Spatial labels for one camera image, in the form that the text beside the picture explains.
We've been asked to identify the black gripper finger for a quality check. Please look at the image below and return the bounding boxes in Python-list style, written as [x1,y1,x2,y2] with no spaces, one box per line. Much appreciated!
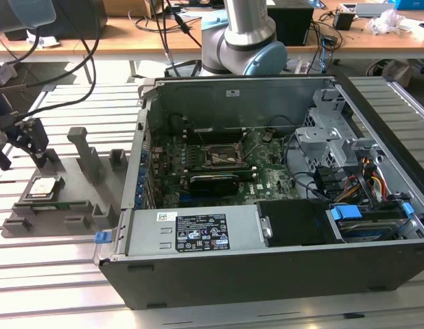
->
[0,143,13,171]
[13,118,50,169]

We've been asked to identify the silver CPU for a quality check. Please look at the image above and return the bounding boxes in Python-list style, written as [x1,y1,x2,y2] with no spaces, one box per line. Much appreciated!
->
[28,177,58,199]

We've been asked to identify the metal socket cover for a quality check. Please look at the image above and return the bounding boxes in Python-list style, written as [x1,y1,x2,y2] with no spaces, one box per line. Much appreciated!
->
[238,129,261,163]

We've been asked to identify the CPU socket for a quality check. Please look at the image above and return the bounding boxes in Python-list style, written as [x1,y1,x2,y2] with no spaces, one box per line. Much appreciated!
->
[204,142,249,169]

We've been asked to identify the grey parts rack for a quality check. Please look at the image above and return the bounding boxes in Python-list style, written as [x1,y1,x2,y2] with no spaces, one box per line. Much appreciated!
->
[1,125,130,239]

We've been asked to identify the crumpled white paper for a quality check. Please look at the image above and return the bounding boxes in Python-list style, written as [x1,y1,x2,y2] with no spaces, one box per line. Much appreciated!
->
[35,34,61,49]

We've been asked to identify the large black monitor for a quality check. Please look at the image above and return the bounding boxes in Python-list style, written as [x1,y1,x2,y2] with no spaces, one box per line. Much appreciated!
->
[0,0,108,41]

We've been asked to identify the wooden desk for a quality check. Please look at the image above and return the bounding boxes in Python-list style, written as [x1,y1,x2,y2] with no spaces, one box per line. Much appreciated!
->
[0,0,424,64]

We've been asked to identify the silver power supply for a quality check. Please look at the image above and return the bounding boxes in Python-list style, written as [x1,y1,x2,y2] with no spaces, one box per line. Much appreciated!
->
[123,204,265,257]

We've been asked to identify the brown cardboard box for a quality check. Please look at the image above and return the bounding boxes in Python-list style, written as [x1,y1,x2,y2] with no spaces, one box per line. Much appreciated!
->
[102,0,156,18]

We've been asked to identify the black graphics card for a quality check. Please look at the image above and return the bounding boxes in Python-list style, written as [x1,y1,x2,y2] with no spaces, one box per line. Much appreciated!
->
[188,173,241,198]

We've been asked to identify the black open PC case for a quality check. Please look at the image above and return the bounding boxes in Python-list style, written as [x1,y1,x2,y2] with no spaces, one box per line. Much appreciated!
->
[93,73,424,311]

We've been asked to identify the green motherboard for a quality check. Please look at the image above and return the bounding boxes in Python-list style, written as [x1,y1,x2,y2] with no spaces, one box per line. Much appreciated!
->
[148,128,302,208]

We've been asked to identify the tall black box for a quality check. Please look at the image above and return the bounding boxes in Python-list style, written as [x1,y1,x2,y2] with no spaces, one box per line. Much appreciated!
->
[266,0,315,47]

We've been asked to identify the metal drive cage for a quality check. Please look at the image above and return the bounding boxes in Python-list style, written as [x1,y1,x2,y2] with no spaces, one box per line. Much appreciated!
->
[294,87,387,171]

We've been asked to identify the hard disk in blue carrier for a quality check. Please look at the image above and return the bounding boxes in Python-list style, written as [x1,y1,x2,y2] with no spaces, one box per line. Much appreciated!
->
[325,202,405,243]

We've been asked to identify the small black box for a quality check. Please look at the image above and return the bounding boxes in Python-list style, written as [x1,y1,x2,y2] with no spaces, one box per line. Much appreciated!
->
[333,11,354,32]

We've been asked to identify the flat silver box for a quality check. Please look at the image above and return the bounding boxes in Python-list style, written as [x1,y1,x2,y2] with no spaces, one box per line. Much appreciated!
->
[339,1,397,19]

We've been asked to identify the crumpled clear plastic bag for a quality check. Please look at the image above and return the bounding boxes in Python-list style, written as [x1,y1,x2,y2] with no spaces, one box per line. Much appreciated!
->
[365,9,405,36]

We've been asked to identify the white box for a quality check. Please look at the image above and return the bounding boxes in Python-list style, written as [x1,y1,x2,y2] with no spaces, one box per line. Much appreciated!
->
[400,19,424,42]

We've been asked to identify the blue box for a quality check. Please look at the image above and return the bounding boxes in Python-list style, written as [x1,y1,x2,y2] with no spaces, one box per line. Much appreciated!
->
[394,0,424,11]

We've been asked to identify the white wrist camera on bracket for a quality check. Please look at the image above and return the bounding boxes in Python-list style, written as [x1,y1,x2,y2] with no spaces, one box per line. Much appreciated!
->
[0,62,18,86]

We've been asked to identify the thick black camera cable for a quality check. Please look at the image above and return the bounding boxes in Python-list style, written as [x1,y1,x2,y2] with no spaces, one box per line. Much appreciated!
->
[12,0,102,119]

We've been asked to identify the red yellow power wires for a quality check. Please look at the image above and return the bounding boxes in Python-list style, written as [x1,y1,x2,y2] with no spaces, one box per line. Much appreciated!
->
[337,156,387,204]

